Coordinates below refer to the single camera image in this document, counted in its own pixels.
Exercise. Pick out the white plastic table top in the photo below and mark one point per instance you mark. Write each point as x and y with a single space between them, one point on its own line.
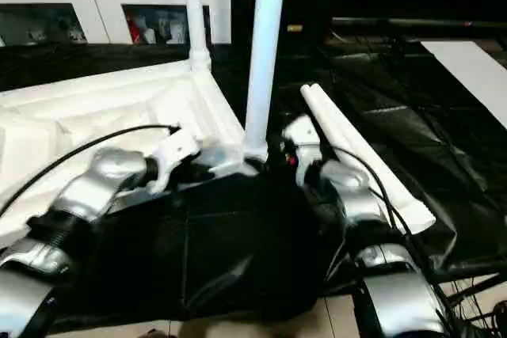
79 116

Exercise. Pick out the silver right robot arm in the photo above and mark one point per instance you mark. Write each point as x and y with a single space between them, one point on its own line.
380 259

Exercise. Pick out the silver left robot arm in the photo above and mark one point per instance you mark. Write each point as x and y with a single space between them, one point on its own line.
71 211

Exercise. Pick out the black plastic mat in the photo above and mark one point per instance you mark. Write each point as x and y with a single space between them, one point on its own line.
238 251

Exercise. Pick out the white glass-door cabinet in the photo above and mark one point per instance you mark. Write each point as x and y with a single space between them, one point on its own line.
79 1

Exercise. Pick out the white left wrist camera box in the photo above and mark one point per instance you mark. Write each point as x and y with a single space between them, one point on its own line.
173 156

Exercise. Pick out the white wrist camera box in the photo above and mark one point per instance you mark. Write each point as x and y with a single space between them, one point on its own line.
173 156
303 144

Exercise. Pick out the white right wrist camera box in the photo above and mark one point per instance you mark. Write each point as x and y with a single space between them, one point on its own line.
303 144

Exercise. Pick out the dark horizontal rail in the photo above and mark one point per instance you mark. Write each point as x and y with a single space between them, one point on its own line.
420 24

